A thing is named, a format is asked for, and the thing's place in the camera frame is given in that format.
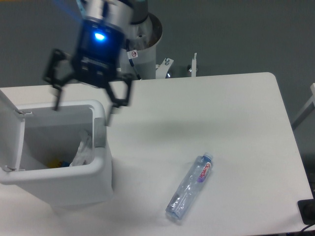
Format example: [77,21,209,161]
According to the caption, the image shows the white frame at right edge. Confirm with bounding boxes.
[291,83,315,130]

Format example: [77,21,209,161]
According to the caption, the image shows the white trash can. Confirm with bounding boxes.
[0,100,113,206]

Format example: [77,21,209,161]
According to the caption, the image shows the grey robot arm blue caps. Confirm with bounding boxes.
[43,0,136,114]

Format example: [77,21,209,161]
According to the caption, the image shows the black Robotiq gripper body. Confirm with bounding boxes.
[72,20,125,88]

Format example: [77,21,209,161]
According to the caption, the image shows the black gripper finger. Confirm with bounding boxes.
[104,72,135,127]
[42,49,75,111]

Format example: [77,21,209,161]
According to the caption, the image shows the yellow trash in can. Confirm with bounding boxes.
[47,158,62,168]

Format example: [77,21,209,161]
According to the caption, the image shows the white pedestal base frame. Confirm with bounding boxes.
[117,50,198,80]

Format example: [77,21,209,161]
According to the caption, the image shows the black cable on pedestal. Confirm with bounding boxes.
[126,38,143,81]

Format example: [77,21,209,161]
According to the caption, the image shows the black device at table edge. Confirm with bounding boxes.
[297,199,315,225]

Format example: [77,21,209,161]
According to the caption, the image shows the clear plastic water bottle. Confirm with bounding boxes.
[165,152,213,221]

